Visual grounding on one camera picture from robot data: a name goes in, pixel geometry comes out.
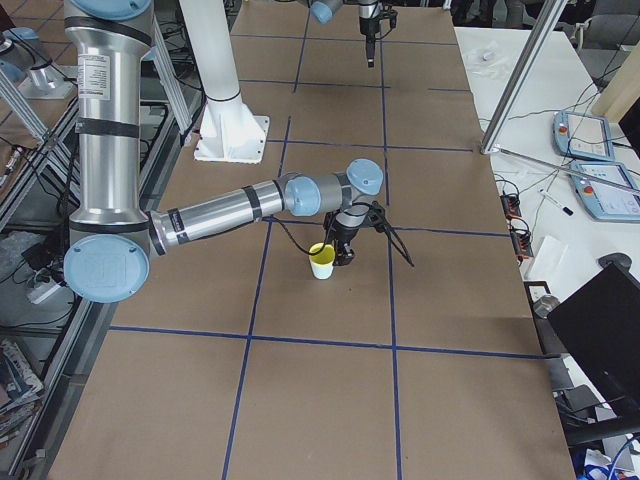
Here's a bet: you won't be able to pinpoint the light green plastic cup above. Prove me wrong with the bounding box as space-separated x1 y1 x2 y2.
310 258 334 280

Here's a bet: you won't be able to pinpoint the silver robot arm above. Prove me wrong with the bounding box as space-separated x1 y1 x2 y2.
301 0 398 68
63 1 384 304

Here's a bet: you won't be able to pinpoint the teach pendant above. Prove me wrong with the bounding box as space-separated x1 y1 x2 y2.
570 161 639 223
552 110 615 161

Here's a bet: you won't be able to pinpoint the black monitor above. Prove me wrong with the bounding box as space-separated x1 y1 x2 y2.
548 264 639 416

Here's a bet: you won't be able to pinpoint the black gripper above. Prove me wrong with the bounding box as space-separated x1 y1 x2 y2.
323 210 365 266
358 4 398 68

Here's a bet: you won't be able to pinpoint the clear plastic bags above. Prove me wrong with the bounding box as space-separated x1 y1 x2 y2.
463 40 513 80

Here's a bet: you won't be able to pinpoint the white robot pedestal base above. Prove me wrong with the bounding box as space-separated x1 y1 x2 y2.
180 0 270 164

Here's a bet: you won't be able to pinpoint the silver metal cylinder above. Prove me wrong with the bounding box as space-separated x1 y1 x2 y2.
532 294 560 319

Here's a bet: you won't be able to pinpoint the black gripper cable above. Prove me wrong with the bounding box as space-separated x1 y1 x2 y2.
274 199 417 268

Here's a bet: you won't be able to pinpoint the yellow plastic cup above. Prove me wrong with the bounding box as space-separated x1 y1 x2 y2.
308 243 336 266

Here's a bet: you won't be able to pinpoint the teach pendant far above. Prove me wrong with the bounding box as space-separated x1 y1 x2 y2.
552 110 615 161

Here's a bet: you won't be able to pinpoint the aluminium frame post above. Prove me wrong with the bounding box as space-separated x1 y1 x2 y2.
480 0 567 154

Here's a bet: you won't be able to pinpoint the teach pendant near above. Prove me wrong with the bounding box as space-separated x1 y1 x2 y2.
570 161 639 223

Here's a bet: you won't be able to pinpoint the black white marker pen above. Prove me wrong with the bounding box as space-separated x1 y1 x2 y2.
538 189 574 216

